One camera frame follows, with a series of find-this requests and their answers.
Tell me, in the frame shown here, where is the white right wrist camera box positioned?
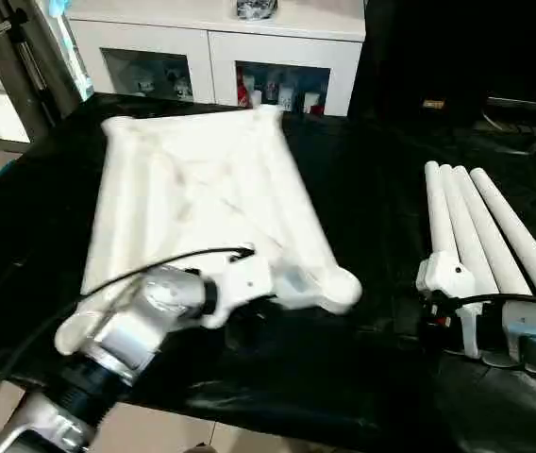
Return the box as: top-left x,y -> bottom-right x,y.
415,251 -> 484,361

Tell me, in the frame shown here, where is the white plastic table top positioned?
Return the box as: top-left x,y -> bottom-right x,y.
54,106 -> 364,357

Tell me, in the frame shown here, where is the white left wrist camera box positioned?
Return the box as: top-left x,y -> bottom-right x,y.
200,249 -> 276,330

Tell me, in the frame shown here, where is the light blue plastic strip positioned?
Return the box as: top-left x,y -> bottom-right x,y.
46,0 -> 94,100

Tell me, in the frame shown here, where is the white glass-door cabinet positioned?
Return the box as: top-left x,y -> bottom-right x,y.
60,0 -> 368,116

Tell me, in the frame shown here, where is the grey metal rack frame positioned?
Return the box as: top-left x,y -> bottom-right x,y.
0,0 -> 61,152

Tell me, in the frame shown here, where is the grey crumpled bundle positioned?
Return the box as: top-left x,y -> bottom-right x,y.
237,0 -> 278,20

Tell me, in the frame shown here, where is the black work mat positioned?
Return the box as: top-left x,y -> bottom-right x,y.
0,92 -> 536,453

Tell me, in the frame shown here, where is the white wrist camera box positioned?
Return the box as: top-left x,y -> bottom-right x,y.
415,251 -> 484,361
200,249 -> 276,330

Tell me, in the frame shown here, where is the white plastic table leg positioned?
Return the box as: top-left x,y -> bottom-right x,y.
452,165 -> 533,298
438,164 -> 500,298
424,160 -> 460,270
469,168 -> 536,305

